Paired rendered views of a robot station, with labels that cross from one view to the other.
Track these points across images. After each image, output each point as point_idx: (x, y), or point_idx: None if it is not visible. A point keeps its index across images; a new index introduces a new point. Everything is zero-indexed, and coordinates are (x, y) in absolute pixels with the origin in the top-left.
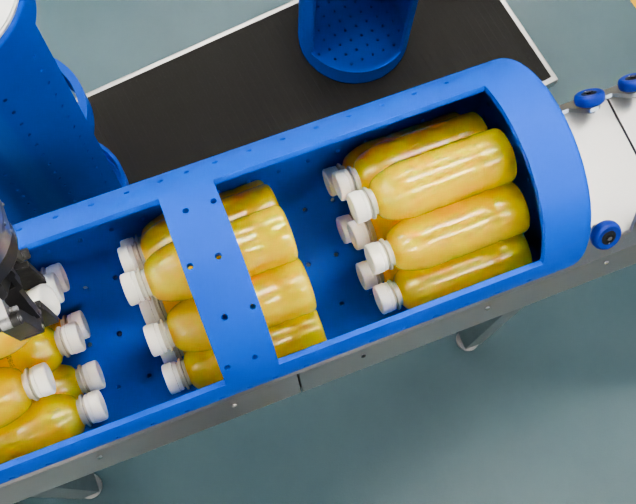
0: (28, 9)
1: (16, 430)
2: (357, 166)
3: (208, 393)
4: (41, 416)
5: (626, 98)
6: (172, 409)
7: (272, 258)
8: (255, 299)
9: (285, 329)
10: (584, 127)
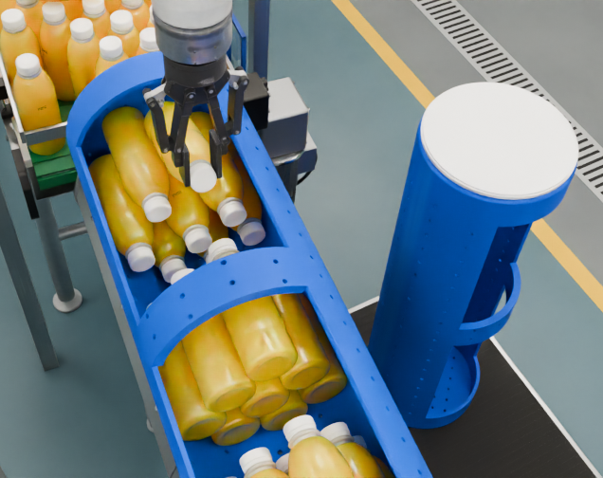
0: (502, 212)
1: (123, 201)
2: (351, 442)
3: (132, 314)
4: (132, 215)
5: None
6: (122, 291)
7: (243, 346)
8: (195, 317)
9: (191, 387)
10: None
